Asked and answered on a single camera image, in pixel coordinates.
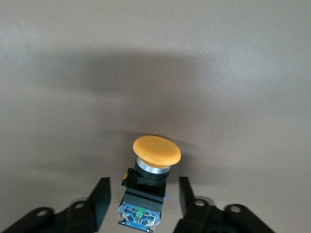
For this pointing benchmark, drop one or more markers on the yellow mushroom push button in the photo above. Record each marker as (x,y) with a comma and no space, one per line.
(155,150)

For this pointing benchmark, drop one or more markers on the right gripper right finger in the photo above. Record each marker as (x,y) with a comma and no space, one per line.
(201,218)

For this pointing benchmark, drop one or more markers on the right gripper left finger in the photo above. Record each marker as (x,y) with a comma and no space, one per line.
(82,216)

